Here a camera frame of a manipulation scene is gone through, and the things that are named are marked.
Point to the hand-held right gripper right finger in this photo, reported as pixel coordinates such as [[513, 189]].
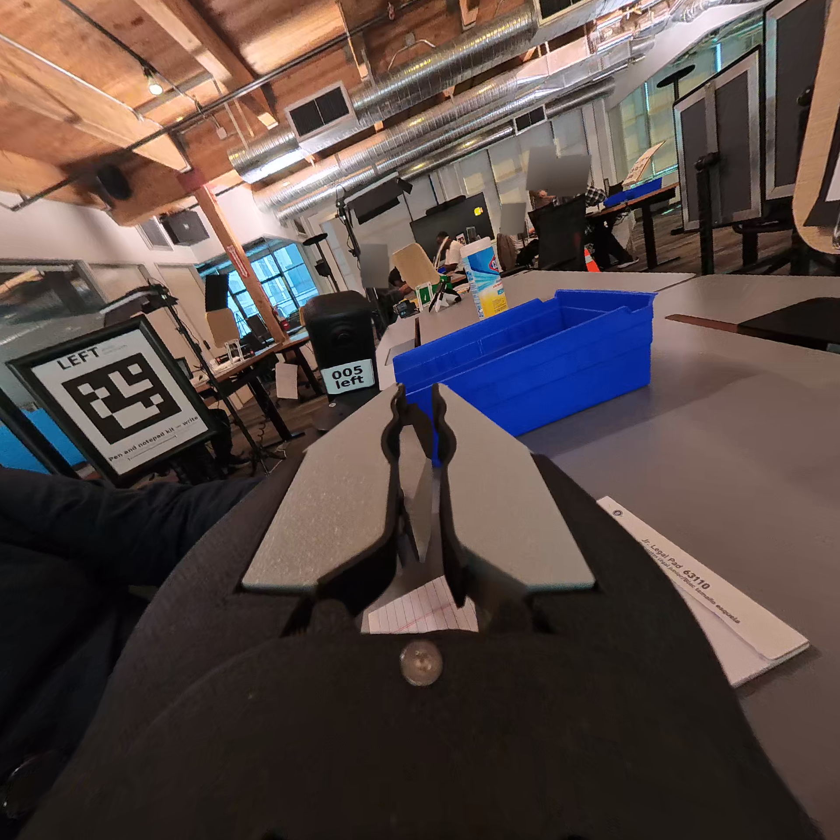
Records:
[[512, 525]]

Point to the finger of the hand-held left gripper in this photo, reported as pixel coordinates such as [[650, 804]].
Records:
[[417, 499]]

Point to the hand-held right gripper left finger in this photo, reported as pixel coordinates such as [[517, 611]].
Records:
[[321, 518]]

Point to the white lined notepad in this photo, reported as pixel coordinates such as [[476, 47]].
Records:
[[735, 617]]

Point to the person's left forearm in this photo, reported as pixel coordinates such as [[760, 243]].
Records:
[[98, 518]]

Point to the hanging white paper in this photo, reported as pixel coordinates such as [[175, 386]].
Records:
[[287, 380]]

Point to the wooden work desk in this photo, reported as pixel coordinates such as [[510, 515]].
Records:
[[262, 358]]

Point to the green white small sign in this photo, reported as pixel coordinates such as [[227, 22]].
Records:
[[428, 295]]

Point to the tan cardboard sheet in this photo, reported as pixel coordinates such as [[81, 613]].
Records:
[[417, 262]]

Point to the black tan softbox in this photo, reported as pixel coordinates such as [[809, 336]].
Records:
[[222, 308]]

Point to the black studio light panel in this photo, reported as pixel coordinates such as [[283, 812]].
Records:
[[377, 200]]

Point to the wipes canister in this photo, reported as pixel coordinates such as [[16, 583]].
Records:
[[485, 282]]

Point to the blue plastic bin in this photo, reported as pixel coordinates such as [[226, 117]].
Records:
[[525, 367]]

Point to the large black screen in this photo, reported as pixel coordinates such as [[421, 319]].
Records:
[[459, 220]]

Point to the black box speaker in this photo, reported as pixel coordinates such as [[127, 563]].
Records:
[[186, 228]]

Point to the black tripod stand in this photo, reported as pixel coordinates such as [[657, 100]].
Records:
[[148, 298]]

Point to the white air vent grille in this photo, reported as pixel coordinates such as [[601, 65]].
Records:
[[321, 110]]

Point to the framed marker sign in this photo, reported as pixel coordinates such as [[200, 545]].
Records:
[[118, 400]]

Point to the black office chair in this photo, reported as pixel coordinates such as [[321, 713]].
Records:
[[558, 236]]

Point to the orange traffic cone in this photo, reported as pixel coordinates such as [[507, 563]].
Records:
[[591, 261]]

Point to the round black speaker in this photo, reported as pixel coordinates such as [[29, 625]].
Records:
[[115, 182]]

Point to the blue panel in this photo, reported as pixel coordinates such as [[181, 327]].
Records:
[[29, 439]]

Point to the person's dark clothed body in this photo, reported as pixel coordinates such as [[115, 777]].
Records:
[[46, 656]]

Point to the track spotlight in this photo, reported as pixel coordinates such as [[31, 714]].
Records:
[[154, 82]]

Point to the blue storage tray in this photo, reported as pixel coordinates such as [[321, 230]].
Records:
[[633, 193]]

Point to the wooden background desk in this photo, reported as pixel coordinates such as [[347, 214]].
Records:
[[646, 203]]

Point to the angled paper sign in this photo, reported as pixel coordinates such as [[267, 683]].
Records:
[[643, 164]]

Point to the flat stand base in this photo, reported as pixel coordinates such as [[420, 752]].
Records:
[[800, 325]]

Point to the silver framed black panel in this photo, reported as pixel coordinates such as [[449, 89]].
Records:
[[794, 98], [728, 144]]

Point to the wooden board with black marker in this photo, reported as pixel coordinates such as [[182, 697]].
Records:
[[820, 131]]

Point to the silver spiral air duct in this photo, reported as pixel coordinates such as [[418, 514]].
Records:
[[433, 138], [407, 72]]

